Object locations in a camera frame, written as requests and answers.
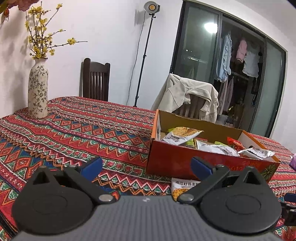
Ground silver white snack packet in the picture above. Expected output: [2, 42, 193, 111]
[195, 139, 240, 157]

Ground oat crisp packet on table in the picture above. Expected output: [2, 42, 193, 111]
[171, 178, 200, 202]

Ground green snack packet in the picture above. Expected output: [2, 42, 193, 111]
[167, 127, 202, 148]

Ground purple object on table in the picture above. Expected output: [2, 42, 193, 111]
[290, 154, 296, 171]

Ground orange cardboard snack box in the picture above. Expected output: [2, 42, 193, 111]
[146, 110, 280, 181]

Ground red snack packet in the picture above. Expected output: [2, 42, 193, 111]
[227, 137, 245, 152]

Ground red patterned tablecloth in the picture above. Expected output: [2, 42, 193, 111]
[0, 96, 296, 241]

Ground white snack packet in box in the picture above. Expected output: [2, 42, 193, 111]
[238, 147, 275, 160]

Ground wooden chair with jacket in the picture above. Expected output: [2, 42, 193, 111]
[174, 95, 205, 120]

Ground beige jacket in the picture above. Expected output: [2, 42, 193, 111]
[151, 73, 219, 123]

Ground dark wooden chair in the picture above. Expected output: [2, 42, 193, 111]
[82, 58, 110, 101]

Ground floral ceramic vase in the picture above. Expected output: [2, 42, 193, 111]
[28, 58, 49, 119]

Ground light blue hanging shirt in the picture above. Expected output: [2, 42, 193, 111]
[216, 31, 232, 83]

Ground white hanging top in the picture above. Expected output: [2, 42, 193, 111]
[242, 45, 260, 78]

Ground black framed glass door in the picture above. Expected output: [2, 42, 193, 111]
[170, 1, 287, 137]

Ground pink hanging garment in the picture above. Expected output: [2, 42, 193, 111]
[236, 39, 247, 63]

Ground yellow flower branches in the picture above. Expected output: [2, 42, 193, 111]
[25, 3, 83, 60]

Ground studio light on stand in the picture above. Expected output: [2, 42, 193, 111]
[133, 1, 160, 107]

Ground pink artificial flower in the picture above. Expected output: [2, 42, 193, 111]
[0, 0, 39, 21]

